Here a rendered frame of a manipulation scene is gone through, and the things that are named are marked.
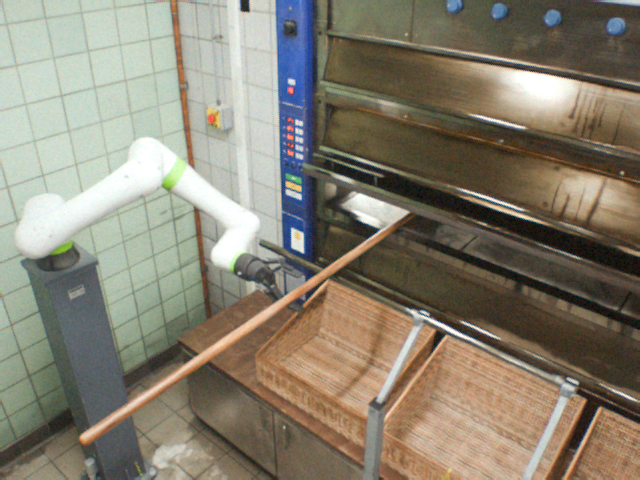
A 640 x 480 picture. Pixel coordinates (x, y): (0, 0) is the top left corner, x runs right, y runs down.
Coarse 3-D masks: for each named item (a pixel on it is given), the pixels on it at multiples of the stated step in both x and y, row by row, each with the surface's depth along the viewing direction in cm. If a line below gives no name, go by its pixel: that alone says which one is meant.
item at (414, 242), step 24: (336, 216) 240; (360, 216) 235; (408, 240) 220; (432, 240) 219; (456, 264) 209; (480, 264) 204; (528, 288) 193; (552, 288) 191; (576, 312) 184; (600, 312) 180
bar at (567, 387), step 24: (264, 240) 219; (312, 264) 205; (360, 288) 193; (408, 312) 182; (456, 336) 172; (504, 360) 164; (384, 384) 179; (552, 384) 156; (576, 384) 153; (384, 408) 178; (552, 432) 152
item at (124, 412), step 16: (400, 224) 226; (368, 240) 213; (352, 256) 205; (320, 272) 194; (304, 288) 187; (272, 304) 179; (288, 304) 182; (256, 320) 173; (240, 336) 168; (208, 352) 160; (192, 368) 156; (160, 384) 149; (144, 400) 145; (112, 416) 139; (128, 416) 142; (96, 432) 135
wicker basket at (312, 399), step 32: (320, 288) 250; (288, 320) 240; (320, 320) 260; (384, 320) 239; (288, 352) 247; (320, 352) 251; (352, 352) 251; (384, 352) 241; (416, 352) 217; (288, 384) 234; (320, 384) 234; (352, 384) 234; (320, 416) 217; (352, 416) 204
